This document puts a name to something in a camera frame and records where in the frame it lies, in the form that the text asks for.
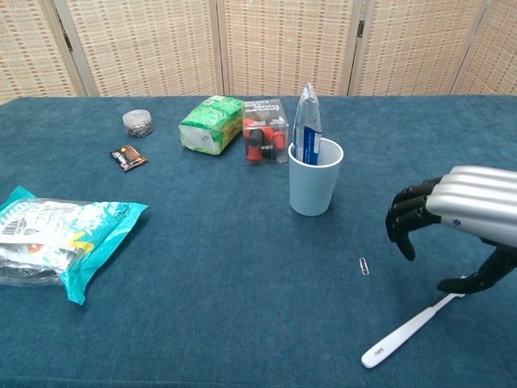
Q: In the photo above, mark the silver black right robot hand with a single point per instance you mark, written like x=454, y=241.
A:
x=476, y=202

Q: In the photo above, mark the white toothbrush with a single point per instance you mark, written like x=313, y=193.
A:
x=400, y=337

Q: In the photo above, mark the blue white toothpaste tube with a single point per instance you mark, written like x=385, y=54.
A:
x=307, y=121

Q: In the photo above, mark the light blue plastic cup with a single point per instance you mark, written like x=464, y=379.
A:
x=309, y=190

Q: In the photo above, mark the small metal paper clip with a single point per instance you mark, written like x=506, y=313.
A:
x=364, y=268

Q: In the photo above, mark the clear box of red pieces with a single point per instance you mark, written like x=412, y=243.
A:
x=264, y=137

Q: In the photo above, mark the dark blue table cloth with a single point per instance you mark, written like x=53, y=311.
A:
x=222, y=283

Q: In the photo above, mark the green tissue pack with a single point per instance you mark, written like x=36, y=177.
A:
x=210, y=121

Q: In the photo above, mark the round clear clip container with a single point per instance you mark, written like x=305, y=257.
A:
x=138, y=123

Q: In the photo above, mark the small brown snack packet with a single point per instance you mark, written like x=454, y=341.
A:
x=128, y=158

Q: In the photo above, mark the woven folding screen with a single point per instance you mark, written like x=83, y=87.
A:
x=141, y=44

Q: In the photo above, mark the large teal snack bag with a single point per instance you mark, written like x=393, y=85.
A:
x=60, y=234

